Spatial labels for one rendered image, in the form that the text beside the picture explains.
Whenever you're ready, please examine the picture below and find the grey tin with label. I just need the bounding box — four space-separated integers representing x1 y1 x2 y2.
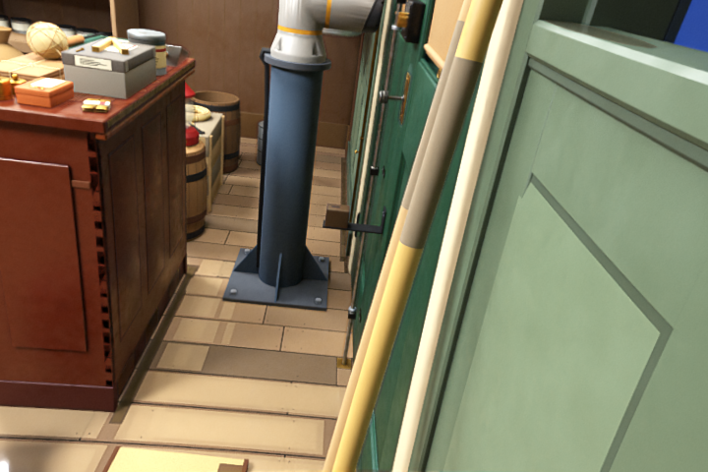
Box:
126 28 168 77

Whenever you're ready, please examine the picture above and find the tan shelf unit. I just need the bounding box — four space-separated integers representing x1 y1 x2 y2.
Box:
0 0 140 39

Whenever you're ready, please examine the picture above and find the cream twine ball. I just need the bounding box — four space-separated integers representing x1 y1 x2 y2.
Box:
26 21 70 60

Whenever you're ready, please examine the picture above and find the brown block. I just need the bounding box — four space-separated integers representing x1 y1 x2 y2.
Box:
325 203 352 230

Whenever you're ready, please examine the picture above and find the blue shop window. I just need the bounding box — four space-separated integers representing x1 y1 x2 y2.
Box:
539 0 708 60

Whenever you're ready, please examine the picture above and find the cream door strip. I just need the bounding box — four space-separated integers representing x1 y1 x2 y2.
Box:
349 0 394 256

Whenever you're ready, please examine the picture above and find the cream pole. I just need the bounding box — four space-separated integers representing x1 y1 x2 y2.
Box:
390 0 526 472

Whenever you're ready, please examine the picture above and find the cream wooden crate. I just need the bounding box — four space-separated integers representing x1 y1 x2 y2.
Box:
185 111 225 213

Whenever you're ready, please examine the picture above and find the monkey-tail bolt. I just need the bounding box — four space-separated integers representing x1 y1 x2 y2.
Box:
340 23 400 366

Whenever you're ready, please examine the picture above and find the brown wooden barrel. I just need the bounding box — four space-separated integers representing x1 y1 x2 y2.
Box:
191 89 242 175
185 138 208 240

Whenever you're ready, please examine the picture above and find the tan hanging board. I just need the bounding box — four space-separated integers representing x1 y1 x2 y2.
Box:
423 0 468 76

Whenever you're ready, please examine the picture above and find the black door bracket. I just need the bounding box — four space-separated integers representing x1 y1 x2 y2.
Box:
323 206 388 235

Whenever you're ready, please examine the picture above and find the brown wooden counter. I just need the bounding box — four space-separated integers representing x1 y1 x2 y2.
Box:
0 55 197 413

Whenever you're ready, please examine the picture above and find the brass door plate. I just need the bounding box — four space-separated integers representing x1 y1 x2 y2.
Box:
399 72 412 125

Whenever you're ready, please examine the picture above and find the thin tan pole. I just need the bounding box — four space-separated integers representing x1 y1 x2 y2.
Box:
322 0 473 472

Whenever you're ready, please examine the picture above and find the green door with bolt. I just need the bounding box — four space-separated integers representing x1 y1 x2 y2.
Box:
345 0 417 367

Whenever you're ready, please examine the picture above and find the grey cash box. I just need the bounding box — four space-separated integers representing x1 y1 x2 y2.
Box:
60 36 157 100

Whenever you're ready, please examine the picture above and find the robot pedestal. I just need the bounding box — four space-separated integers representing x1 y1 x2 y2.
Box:
222 48 331 312

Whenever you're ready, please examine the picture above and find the green panelled side panel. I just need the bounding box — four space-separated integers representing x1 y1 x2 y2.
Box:
409 0 708 472

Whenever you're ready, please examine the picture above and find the green door with bracket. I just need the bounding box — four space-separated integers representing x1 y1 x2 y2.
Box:
351 0 485 472

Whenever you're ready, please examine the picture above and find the orange box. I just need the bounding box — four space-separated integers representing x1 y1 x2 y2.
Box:
13 76 76 109

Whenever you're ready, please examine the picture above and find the black deadlock case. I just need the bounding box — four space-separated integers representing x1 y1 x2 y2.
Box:
402 0 427 44

